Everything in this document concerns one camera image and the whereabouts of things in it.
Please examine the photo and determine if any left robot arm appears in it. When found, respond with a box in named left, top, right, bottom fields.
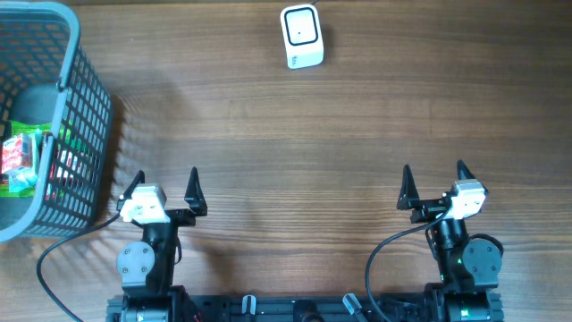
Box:
left=105, top=168, right=207, bottom=322

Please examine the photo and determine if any red white tissue pack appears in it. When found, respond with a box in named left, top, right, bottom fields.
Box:
left=1, top=134, right=33, bottom=175

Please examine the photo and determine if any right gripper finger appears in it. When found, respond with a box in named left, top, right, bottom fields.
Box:
left=456, top=159, right=488, bottom=194
left=396, top=165, right=421, bottom=210

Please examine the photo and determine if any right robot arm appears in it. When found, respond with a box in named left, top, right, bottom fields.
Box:
left=397, top=160, right=504, bottom=322

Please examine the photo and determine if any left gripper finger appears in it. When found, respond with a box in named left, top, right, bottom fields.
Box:
left=116, top=170, right=145, bottom=210
left=184, top=167, right=207, bottom=216

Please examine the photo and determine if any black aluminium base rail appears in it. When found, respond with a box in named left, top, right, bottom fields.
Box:
left=105, top=292, right=505, bottom=322

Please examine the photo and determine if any grey plastic mesh basket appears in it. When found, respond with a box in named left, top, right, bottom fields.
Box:
left=1, top=1, right=114, bottom=242

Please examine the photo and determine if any green snack bag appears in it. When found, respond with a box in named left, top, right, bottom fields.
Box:
left=1, top=121, right=78, bottom=198

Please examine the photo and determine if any right black camera cable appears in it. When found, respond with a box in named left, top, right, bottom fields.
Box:
left=364, top=206, right=452, bottom=322

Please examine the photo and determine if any teal wrapper packet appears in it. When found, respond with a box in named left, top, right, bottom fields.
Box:
left=8, top=129, right=42, bottom=193

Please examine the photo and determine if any white barcode scanner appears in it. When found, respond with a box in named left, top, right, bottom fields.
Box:
left=280, top=4, right=324, bottom=70

